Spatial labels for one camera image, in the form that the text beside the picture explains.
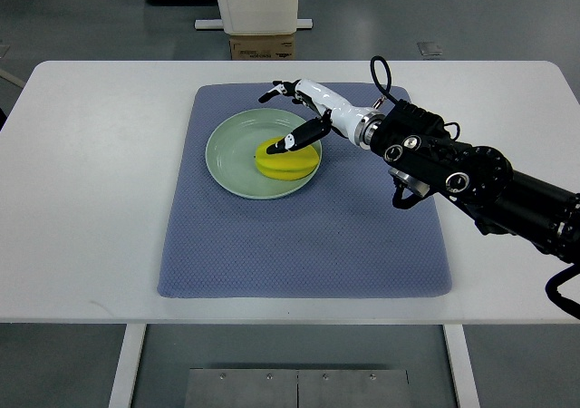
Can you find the pale green round plate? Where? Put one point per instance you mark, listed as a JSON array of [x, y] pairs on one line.
[[231, 154]]

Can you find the yellow starfruit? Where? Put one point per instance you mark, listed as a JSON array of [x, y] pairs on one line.
[[290, 165]]

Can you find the blue textured table mat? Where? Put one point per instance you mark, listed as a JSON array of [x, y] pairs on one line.
[[336, 236]]

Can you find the right white table leg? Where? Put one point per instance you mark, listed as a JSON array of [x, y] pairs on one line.
[[465, 388]]

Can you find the white table leg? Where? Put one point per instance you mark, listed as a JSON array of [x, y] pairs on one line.
[[128, 366], [465, 388]]

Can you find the small grey floor socket cover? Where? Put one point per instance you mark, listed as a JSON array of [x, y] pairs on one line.
[[429, 49]]

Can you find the white machine column base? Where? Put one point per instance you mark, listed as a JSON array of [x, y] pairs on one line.
[[256, 17]]

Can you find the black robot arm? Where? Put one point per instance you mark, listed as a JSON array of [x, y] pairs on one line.
[[426, 159]]

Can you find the grey metal floor plate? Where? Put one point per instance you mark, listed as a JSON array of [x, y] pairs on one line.
[[297, 388]]

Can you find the brown cardboard box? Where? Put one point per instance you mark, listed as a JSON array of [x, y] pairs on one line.
[[280, 47]]

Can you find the left white table leg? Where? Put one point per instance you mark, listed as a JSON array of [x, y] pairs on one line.
[[128, 366]]

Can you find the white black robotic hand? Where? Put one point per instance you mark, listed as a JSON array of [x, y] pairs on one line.
[[334, 113]]

